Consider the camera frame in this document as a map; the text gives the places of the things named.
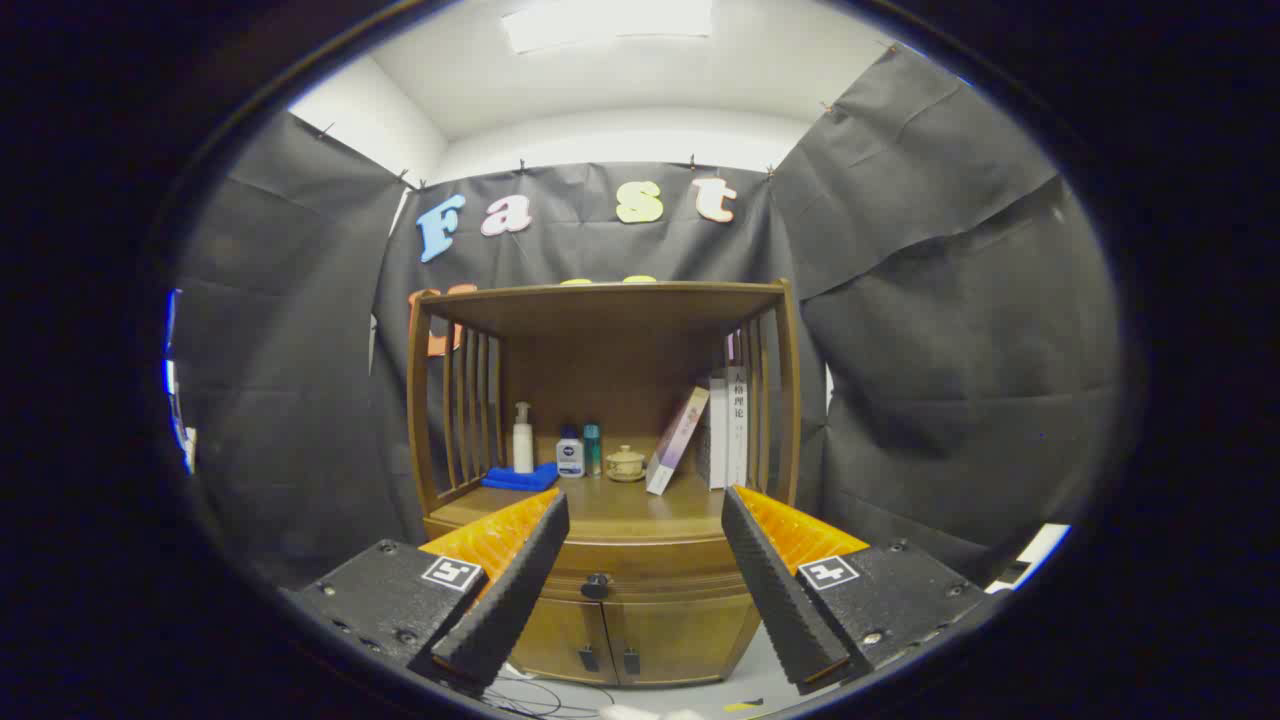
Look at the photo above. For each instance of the blue cloth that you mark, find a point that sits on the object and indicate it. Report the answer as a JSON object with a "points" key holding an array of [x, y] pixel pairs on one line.
{"points": [[520, 480]]}

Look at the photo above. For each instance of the white lotion bottle blue cap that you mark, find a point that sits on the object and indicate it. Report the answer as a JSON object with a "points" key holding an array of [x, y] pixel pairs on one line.
{"points": [[570, 458]]}

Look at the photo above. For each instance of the wooden drawer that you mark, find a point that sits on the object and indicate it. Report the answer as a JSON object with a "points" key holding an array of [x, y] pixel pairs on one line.
{"points": [[650, 570]]}

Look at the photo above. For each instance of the wooden countertop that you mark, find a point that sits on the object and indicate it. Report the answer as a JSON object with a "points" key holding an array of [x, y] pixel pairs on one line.
{"points": [[620, 500]]}

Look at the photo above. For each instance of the black drawer knob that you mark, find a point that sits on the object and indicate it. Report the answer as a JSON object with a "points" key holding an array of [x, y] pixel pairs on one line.
{"points": [[595, 586]]}

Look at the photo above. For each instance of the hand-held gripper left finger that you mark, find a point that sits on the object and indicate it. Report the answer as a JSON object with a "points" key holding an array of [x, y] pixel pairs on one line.
{"points": [[510, 600]]}

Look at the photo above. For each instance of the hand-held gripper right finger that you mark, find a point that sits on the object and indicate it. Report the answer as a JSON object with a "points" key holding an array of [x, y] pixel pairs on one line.
{"points": [[785, 600]]}

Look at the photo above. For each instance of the white book black lettering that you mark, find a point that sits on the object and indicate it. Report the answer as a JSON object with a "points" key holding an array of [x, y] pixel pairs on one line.
{"points": [[738, 425]]}

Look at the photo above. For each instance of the teal bottle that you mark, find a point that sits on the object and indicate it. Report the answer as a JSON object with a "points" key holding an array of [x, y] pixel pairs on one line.
{"points": [[592, 450]]}

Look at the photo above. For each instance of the cream lidded tea cup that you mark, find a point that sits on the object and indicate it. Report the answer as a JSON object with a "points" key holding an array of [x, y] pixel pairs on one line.
{"points": [[626, 463]]}

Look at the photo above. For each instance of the wooden cabinet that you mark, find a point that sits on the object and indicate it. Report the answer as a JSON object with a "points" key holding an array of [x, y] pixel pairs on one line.
{"points": [[620, 370]]}

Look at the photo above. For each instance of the ceiling light panel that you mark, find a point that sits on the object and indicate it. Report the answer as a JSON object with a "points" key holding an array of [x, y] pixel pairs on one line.
{"points": [[610, 22]]}

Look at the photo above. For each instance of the wooden cabinet door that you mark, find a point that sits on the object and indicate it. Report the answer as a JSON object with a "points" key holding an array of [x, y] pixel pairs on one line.
{"points": [[565, 635], [680, 635]]}

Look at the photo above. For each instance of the white pump bottle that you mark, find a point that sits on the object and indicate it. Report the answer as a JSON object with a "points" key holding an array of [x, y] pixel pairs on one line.
{"points": [[522, 440]]}

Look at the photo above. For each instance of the pink purple book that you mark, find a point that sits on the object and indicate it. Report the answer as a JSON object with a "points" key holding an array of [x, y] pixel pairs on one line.
{"points": [[678, 440]]}

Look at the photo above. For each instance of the patterned cover book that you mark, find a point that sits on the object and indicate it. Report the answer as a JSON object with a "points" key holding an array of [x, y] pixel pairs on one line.
{"points": [[703, 445]]}

